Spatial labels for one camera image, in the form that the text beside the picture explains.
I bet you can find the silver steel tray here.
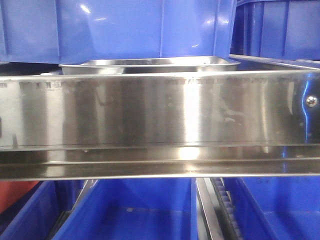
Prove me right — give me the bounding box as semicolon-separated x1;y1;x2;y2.
59;56;240;75

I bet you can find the steel shelf front rail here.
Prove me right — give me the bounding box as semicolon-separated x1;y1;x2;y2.
0;70;320;181

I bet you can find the blue bin upper centre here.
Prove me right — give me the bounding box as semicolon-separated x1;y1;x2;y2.
0;0;237;64

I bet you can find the blue bin upper right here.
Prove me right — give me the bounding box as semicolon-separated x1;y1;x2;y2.
230;0;320;60

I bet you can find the steel roller track rail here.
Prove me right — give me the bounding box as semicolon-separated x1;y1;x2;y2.
196;177;243;240

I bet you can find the blue bin lower left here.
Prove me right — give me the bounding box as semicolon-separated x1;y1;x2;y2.
0;180;84;240

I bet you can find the blue bin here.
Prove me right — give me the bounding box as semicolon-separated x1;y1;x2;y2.
230;0;320;60
0;180;84;240
53;178;198;240
223;176;320;240
0;0;237;64

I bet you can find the blue bin lower centre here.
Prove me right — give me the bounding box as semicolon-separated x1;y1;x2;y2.
53;178;198;240

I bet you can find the blue bin lower right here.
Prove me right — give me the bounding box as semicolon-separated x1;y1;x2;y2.
223;176;320;240

